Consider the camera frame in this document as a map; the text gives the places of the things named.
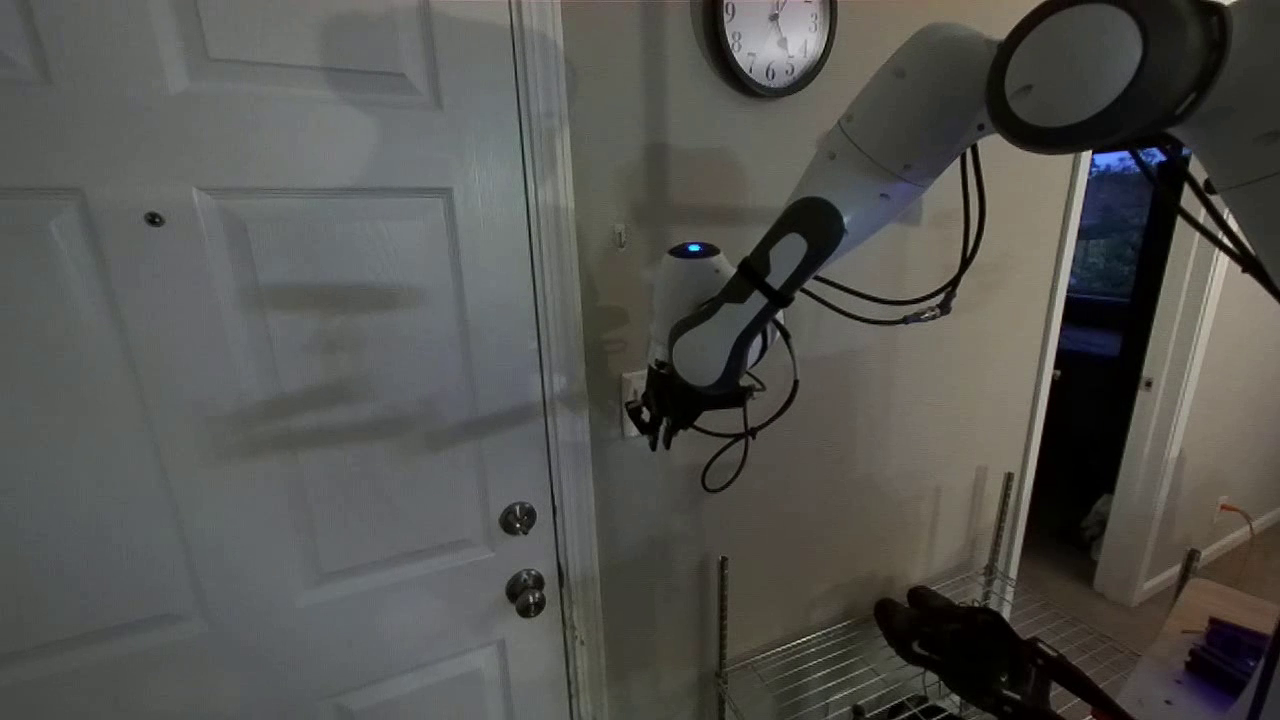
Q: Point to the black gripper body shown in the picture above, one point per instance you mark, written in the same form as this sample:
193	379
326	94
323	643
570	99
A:
707	392

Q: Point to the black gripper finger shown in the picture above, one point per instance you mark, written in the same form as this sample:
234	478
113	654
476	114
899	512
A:
645	388
663	428

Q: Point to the white light switch plate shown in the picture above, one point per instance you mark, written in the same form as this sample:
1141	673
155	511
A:
626	386

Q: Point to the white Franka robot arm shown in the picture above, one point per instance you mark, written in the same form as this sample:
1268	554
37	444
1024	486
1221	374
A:
904	122

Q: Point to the silver door knob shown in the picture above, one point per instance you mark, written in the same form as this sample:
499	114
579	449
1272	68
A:
524	595

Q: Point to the black object on rack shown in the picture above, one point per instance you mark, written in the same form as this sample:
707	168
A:
981	654

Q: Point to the white panelled door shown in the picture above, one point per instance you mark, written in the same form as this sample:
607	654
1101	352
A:
265	402

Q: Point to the door peephole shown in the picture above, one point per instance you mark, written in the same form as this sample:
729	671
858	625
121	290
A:
155	216

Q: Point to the black tripod legs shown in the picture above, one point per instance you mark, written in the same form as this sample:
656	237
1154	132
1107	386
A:
1206	220

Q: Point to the white side table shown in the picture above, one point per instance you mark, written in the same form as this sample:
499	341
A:
1173	673

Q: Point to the purple box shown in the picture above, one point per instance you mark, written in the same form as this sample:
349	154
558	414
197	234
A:
1225	654

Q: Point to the white door frame trim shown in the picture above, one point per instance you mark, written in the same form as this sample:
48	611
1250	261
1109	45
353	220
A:
566	334

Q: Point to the round black-rimmed wall clock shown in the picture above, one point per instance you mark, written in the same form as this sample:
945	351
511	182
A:
773	39

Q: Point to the white interior doorway frame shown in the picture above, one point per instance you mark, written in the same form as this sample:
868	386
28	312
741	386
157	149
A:
1162	441

